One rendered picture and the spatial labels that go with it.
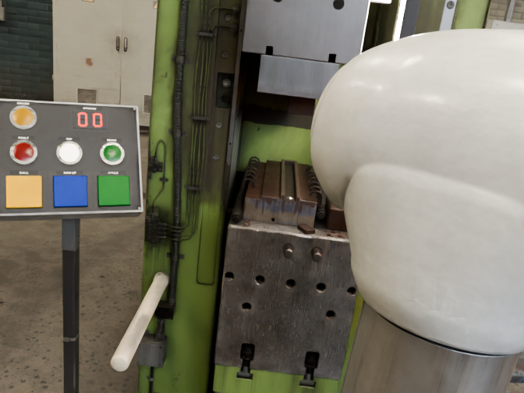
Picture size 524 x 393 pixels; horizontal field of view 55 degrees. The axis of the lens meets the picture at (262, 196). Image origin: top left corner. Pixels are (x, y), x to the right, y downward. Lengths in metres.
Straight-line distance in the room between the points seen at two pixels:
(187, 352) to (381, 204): 1.57
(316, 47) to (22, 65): 6.41
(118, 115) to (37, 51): 6.13
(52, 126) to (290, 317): 0.81
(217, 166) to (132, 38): 5.11
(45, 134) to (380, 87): 1.09
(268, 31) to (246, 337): 0.85
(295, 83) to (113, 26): 5.36
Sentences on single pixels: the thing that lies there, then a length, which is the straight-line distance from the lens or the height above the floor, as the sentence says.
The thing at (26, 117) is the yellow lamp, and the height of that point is 1.16.
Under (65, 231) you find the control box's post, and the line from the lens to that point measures 1.44.
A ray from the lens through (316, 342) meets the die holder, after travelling 1.53.
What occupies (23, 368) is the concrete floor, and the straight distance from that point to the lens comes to 2.40.
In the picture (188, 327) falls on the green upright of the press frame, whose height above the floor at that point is 0.45.
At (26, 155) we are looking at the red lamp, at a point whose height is 1.08.
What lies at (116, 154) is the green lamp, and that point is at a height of 1.09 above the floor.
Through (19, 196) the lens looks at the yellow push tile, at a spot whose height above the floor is 1.00.
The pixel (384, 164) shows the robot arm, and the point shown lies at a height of 1.36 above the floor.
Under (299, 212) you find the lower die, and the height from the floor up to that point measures 0.96.
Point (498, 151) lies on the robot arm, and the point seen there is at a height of 1.38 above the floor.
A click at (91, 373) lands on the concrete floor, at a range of 2.32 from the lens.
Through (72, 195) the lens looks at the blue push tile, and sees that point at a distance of 1.28.
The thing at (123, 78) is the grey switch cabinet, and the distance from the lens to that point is 6.61.
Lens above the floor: 1.42
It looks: 18 degrees down
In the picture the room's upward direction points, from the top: 7 degrees clockwise
